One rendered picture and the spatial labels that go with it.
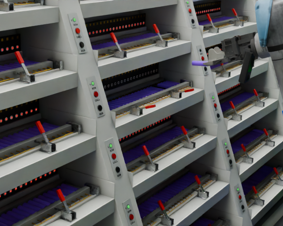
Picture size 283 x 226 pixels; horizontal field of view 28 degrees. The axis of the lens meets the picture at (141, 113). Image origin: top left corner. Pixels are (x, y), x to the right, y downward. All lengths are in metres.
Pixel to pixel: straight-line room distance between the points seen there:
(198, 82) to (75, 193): 0.80
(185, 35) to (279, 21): 0.92
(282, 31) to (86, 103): 0.62
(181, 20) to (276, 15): 0.93
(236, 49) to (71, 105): 0.62
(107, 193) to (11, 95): 0.45
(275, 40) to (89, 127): 0.62
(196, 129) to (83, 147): 0.74
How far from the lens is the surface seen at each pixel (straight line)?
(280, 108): 2.91
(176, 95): 2.09
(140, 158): 1.94
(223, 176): 2.31
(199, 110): 2.28
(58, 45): 1.70
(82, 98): 1.68
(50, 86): 1.59
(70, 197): 1.66
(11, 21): 1.55
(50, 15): 1.65
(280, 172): 2.93
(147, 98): 1.99
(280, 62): 1.40
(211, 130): 2.28
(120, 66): 1.84
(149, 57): 1.98
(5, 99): 1.47
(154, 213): 1.98
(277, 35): 1.38
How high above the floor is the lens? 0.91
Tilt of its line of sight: 5 degrees down
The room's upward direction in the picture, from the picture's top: 16 degrees counter-clockwise
